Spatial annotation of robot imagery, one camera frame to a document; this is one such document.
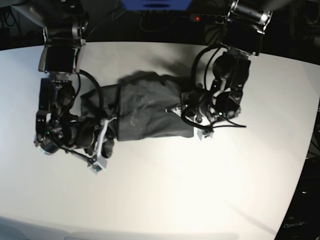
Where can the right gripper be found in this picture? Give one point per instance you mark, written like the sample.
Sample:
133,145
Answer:
80,135

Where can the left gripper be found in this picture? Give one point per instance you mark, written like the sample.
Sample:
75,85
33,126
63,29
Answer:
205,102

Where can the blue plastic box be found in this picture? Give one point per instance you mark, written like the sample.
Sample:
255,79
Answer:
156,5

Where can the black OpenArm labelled box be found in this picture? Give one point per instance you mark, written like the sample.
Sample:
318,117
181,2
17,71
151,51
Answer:
302,219

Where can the grey T-shirt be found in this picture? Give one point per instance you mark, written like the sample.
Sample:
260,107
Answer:
141,103

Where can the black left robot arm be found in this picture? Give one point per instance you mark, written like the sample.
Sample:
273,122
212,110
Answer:
241,37

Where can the black power strip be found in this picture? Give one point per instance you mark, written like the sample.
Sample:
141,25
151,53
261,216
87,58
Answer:
207,19

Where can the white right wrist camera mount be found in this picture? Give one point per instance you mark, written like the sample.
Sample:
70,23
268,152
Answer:
99,161

